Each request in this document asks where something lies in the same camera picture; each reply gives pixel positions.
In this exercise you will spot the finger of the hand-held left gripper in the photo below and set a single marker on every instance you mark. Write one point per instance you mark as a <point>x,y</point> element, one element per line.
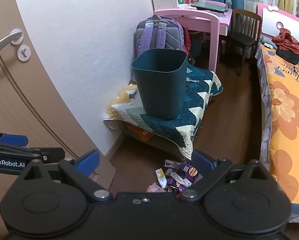
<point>53,155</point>
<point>13,140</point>

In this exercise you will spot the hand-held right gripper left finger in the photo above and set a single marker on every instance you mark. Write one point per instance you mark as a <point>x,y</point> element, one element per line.
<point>88,161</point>

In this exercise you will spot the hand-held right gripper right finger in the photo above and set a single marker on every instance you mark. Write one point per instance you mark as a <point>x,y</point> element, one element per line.
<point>202,161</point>

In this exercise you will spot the purple snack packet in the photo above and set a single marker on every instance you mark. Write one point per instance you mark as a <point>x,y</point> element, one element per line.
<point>189,171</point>

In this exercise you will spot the white tissue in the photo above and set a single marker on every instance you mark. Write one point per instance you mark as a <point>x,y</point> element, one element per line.
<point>180,178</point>

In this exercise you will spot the white purple wrapper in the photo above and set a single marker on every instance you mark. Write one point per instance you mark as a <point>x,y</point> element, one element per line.
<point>172,163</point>

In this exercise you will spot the small purple wrapper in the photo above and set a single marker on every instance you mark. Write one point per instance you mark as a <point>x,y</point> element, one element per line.
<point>177,187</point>

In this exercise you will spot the yellow juice carton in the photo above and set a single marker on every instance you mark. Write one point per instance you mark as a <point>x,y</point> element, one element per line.
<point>161,177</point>

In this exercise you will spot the pink wrapper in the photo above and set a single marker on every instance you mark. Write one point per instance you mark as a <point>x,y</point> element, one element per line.
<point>155,188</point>

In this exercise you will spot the dark teal plastic bin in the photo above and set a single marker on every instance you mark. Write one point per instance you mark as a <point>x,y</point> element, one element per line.
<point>159,80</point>

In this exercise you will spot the cardboard piece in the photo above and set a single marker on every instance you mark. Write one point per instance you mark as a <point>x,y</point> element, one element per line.
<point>105,175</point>

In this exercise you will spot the patchwork triangle quilt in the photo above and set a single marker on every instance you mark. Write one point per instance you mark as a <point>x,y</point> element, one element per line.
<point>189,115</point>

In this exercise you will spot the beige wooden door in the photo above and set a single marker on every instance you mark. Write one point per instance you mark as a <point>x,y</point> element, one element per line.
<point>27,92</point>

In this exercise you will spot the orange cloth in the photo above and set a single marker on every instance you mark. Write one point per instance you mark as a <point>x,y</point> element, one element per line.
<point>139,132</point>

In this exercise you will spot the silver door lock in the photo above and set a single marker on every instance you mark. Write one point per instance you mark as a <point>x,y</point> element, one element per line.
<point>24,53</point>

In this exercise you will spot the bed with orange cover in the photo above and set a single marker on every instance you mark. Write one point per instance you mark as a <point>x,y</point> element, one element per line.
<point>287,130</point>

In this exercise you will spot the red bag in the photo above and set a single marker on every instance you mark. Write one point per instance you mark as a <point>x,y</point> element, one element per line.
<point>187,42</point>

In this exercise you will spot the dark wooden chair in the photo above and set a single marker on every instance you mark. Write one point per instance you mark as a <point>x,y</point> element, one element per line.
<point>242,37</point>

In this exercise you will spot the purple grey backpack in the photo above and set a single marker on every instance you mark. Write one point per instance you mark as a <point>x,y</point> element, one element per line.
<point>157,35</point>

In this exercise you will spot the black clothing pile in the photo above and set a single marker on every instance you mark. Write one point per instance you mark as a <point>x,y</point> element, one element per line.
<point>289,56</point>

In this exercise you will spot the pink desk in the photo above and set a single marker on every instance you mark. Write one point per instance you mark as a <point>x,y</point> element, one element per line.
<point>209,22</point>

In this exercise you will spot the red clothing pile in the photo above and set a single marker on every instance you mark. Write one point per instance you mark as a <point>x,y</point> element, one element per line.
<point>288,42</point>

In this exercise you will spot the dark laptop on desk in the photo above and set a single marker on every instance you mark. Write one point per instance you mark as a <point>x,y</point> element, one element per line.
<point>209,6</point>

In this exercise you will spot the pink white headboard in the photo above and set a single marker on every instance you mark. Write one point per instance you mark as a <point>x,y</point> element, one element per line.
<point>269,20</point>

